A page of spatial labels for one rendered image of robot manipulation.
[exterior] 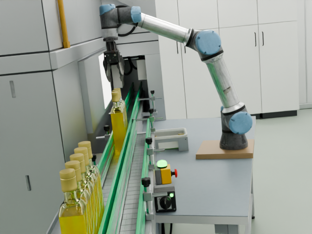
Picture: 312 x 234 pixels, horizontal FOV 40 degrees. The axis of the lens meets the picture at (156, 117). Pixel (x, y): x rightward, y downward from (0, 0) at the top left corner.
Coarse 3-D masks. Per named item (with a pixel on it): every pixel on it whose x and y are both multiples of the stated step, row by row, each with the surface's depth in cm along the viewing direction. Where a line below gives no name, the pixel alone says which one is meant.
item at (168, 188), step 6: (156, 186) 170; (162, 186) 169; (168, 186) 169; (174, 186) 169; (156, 192) 164; (168, 192) 164; (174, 192) 164; (156, 198) 164; (174, 198) 164; (156, 204) 165; (174, 204) 165; (156, 210) 165; (162, 210) 165; (168, 210) 165; (174, 210) 165
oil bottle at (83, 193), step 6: (66, 162) 101; (72, 162) 101; (78, 162) 101; (66, 168) 100; (72, 168) 100; (78, 168) 101; (78, 174) 101; (78, 180) 101; (78, 186) 101; (78, 192) 101; (84, 192) 102; (84, 198) 101; (90, 198) 104; (90, 204) 104; (90, 210) 103; (90, 216) 102; (90, 222) 102; (90, 228) 102
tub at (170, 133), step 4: (176, 128) 255; (180, 128) 255; (184, 128) 254; (156, 132) 255; (160, 132) 255; (164, 132) 255; (168, 132) 255; (172, 132) 255; (176, 132) 255; (180, 132) 255; (184, 132) 249; (160, 136) 256; (164, 136) 240; (168, 136) 239; (172, 136) 239; (176, 136) 239; (180, 136) 239; (184, 136) 241
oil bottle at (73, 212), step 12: (60, 180) 95; (72, 180) 95; (72, 192) 95; (72, 204) 95; (84, 204) 98; (60, 216) 95; (72, 216) 95; (84, 216) 96; (60, 228) 96; (72, 228) 95; (84, 228) 96
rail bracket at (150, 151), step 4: (148, 140) 173; (148, 144) 174; (148, 148) 175; (152, 148) 175; (148, 152) 174; (152, 152) 174; (152, 156) 176; (152, 160) 176; (152, 164) 176; (152, 168) 176
